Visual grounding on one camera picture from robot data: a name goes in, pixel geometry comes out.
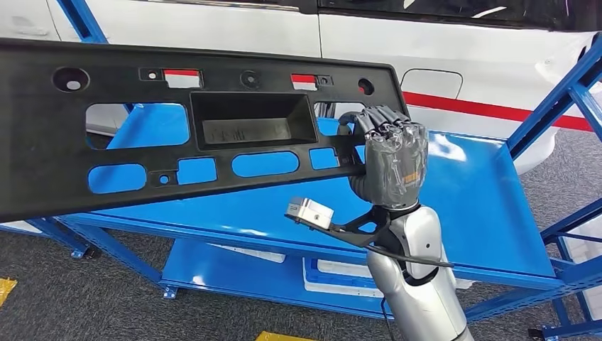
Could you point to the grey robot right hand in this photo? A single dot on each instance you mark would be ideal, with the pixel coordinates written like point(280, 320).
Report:
point(395, 164)

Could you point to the long black plastic part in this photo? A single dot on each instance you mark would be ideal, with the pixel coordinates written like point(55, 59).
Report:
point(47, 141)

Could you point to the blue metal shelf rack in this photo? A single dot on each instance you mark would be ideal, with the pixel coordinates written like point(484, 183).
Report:
point(574, 328)
point(56, 235)
point(470, 212)

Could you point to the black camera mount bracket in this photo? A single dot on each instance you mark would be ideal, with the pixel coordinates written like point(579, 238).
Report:
point(357, 230)

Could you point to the chrome stanchion post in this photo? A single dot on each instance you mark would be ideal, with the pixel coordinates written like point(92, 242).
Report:
point(327, 110)

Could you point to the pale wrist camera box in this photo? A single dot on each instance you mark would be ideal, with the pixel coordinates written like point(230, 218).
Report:
point(312, 214)

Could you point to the yellow floor tape square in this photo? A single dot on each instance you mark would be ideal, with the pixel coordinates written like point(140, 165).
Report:
point(5, 289)
point(277, 337)

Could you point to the white car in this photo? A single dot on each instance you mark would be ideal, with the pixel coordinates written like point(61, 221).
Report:
point(376, 47)

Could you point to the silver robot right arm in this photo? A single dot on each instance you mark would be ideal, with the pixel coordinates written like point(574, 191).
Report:
point(418, 292)

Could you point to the red barrier belt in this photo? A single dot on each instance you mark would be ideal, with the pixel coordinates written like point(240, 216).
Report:
point(181, 73)
point(494, 110)

